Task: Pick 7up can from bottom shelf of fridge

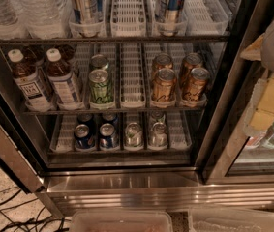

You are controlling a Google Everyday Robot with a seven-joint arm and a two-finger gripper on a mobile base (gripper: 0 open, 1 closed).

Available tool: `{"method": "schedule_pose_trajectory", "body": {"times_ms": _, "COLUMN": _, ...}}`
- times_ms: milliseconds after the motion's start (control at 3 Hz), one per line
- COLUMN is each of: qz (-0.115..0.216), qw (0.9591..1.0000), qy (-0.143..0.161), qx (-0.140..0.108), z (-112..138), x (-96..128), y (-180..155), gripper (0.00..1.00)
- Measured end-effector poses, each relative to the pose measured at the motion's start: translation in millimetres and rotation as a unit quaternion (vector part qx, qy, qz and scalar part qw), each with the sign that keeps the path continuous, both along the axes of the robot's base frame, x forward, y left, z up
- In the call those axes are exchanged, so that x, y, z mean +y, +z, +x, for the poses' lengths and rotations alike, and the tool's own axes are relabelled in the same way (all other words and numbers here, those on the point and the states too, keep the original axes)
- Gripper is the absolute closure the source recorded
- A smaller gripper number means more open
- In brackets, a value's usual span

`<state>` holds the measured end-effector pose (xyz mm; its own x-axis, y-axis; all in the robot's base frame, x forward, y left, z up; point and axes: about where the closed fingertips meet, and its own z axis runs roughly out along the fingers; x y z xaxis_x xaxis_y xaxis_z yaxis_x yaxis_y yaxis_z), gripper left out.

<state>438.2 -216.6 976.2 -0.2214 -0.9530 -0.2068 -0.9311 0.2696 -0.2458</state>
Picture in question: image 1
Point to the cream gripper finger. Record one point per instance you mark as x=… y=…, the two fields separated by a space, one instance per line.
x=253 y=51

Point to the green silver 7up can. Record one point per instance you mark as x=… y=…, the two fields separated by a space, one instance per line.
x=133 y=137

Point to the gold can rear right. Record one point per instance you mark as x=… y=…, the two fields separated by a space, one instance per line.
x=189 y=62

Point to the gold can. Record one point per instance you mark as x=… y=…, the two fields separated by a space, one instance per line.
x=164 y=86
x=194 y=86
x=162 y=60
x=189 y=62

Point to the gold can front right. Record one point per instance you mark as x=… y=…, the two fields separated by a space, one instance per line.
x=194 y=86

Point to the red can behind glass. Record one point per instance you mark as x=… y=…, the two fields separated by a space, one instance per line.
x=254 y=142

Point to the gold can rear left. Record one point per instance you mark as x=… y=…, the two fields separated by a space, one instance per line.
x=162 y=60

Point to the gold can front left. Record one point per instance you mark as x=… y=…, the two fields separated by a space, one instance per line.
x=164 y=86

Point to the tall silver blue can right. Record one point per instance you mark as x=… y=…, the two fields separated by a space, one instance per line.
x=168 y=16

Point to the tall silver blue can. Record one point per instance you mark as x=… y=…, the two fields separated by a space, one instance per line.
x=168 y=16
x=88 y=14

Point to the silver can rear right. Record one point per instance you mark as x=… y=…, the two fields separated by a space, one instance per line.
x=156 y=117

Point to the silver can front right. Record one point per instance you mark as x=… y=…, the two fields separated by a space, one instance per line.
x=158 y=136

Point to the stainless steel fridge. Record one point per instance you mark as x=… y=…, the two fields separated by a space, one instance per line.
x=205 y=162

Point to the green can rear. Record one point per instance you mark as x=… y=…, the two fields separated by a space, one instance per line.
x=99 y=62

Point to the green can front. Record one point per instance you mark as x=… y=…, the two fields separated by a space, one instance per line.
x=101 y=90

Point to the blue pepsi can rear right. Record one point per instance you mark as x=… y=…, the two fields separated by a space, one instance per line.
x=111 y=118

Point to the blue pepsi can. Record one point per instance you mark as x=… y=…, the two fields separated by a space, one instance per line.
x=88 y=120
x=84 y=137
x=108 y=136
x=111 y=118

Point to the blue pepsi can front right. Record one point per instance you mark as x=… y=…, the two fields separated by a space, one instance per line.
x=108 y=136

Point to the tall silver blue can left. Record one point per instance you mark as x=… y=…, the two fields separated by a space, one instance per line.
x=88 y=14

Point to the blue pepsi can rear left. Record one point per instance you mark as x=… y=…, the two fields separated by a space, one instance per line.
x=88 y=120

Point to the blue pepsi can front left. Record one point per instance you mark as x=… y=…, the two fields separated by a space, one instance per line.
x=84 y=137

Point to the open fridge door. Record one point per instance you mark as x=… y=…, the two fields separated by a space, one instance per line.
x=14 y=165

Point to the clear plastic bin right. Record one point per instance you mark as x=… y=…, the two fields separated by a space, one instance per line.
x=229 y=220

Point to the clear plastic bin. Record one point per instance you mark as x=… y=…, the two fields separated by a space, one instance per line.
x=229 y=220
x=116 y=220

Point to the tea bottle rear right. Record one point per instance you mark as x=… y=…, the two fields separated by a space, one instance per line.
x=68 y=54

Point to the tea bottle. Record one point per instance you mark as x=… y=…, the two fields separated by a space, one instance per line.
x=62 y=78
x=31 y=81
x=34 y=54
x=68 y=54

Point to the tea bottle front right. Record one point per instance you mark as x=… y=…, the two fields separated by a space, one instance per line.
x=62 y=78

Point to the water bottle right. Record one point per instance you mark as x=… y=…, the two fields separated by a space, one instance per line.
x=43 y=18

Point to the tea bottle rear left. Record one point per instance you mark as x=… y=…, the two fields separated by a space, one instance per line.
x=34 y=54

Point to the tea bottle front left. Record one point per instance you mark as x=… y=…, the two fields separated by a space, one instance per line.
x=31 y=81

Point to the clear plastic bin left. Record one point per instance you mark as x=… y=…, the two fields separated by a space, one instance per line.
x=116 y=220

